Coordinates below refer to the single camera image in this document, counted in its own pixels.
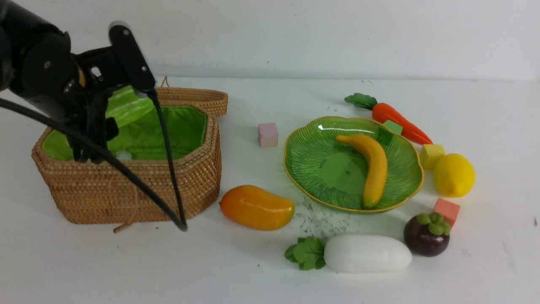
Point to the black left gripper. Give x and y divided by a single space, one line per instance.
89 118

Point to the green toy bitter gourd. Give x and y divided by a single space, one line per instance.
126 106

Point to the orange yellow toy mango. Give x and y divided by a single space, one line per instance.
257 208

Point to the white toy radish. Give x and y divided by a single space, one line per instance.
350 253

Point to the yellow toy banana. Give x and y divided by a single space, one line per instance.
377 163

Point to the orange toy carrot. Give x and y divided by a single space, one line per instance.
382 112

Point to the purple toy mangosteen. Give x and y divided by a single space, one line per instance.
427 235

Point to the yellow toy lemon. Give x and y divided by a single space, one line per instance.
454 175

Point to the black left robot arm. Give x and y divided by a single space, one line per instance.
37 65

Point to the pink foam cube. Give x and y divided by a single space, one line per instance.
267 135

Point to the green leaf-shaped glass plate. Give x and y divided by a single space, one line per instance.
334 174

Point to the green foam cube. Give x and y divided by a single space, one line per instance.
391 127

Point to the yellow foam cube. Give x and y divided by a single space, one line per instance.
430 154

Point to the orange foam cube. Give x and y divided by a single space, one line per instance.
449 210

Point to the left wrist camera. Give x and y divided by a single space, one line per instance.
119 65

